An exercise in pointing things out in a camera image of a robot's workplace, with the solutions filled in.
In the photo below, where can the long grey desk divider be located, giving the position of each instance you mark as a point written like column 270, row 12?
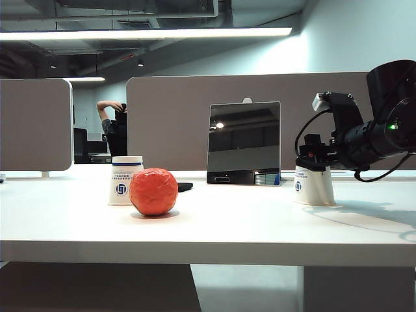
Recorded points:
column 169, row 130

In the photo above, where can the crumpled orange ball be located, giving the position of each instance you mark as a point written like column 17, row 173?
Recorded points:
column 152, row 195

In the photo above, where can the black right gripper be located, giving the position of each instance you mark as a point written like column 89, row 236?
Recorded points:
column 317, row 151

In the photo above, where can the black office chair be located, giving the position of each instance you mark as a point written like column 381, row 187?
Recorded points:
column 79, row 146

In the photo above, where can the background office desk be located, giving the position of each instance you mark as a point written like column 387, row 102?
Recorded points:
column 100, row 158

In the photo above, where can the grey ceiling air duct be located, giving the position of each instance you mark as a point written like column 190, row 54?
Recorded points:
column 195, row 13

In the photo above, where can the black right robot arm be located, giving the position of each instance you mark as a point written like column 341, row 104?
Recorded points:
column 390, row 97

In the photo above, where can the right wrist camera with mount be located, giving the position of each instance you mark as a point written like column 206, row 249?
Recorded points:
column 344, row 110

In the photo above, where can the square silver-framed mirror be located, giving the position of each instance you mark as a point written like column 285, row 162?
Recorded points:
column 243, row 143

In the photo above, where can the small grey object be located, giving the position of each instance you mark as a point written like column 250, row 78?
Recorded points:
column 2, row 178

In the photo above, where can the dark under-table panel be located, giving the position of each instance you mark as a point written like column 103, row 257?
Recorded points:
column 97, row 289

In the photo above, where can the person in dark clothes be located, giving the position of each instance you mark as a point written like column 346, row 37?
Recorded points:
column 118, row 139

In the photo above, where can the black smartphone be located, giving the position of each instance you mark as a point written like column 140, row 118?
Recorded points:
column 186, row 187

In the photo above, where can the long ceiling light strip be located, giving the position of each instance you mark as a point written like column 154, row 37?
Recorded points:
column 130, row 34

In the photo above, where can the short grey desk divider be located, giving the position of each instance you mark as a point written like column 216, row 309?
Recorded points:
column 32, row 130

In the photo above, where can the short ceiling light strip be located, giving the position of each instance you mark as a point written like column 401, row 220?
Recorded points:
column 84, row 79

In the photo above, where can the white paper cup blue logo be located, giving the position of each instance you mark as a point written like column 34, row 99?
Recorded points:
column 120, row 175
column 315, row 191

